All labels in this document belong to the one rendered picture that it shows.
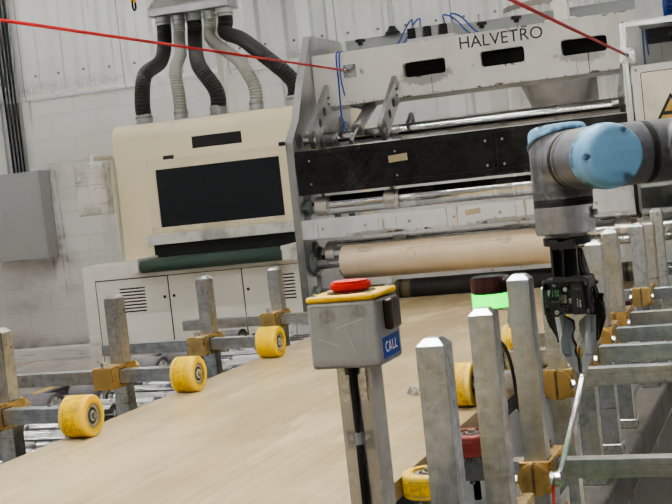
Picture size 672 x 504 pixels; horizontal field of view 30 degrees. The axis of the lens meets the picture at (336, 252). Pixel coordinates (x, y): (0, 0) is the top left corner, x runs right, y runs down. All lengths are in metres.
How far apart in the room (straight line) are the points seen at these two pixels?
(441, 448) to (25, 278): 10.67
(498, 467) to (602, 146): 0.46
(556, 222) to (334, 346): 0.76
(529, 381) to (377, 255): 2.52
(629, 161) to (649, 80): 2.41
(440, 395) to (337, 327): 0.30
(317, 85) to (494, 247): 0.98
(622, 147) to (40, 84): 10.36
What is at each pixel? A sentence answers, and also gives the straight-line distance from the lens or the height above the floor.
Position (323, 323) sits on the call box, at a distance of 1.19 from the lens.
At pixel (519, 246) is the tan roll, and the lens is 4.30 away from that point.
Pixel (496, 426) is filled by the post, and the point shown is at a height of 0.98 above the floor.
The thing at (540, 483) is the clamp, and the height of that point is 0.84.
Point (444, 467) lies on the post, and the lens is 1.48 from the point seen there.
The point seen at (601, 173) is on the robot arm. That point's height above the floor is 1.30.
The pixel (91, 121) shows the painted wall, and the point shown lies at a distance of 11.68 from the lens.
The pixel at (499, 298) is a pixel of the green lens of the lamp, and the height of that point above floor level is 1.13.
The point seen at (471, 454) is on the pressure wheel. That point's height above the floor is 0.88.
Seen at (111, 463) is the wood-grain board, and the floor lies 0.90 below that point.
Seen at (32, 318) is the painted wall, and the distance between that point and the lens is 12.06.
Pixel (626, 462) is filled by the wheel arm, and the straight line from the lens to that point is 2.00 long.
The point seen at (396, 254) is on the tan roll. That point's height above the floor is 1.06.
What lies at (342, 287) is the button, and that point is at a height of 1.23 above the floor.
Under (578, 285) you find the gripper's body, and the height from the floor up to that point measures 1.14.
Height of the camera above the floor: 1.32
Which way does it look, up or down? 3 degrees down
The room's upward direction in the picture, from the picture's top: 6 degrees counter-clockwise
